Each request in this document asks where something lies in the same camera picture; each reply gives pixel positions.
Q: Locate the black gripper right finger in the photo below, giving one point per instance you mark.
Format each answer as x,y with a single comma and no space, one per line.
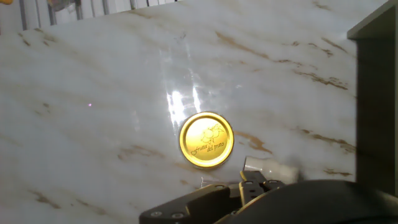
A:
253,189

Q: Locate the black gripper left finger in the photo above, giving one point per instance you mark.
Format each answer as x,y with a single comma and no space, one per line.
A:
199,205

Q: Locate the glass jar gold lid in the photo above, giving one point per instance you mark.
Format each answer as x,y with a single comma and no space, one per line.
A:
206,140

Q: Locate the cream wooden shelf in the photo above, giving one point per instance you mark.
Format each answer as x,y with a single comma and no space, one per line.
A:
377,109

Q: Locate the marble patterned mat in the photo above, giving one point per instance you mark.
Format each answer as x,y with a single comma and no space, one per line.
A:
109,109

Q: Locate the clear box coloured clips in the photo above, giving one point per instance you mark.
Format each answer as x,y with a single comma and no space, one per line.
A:
63,4

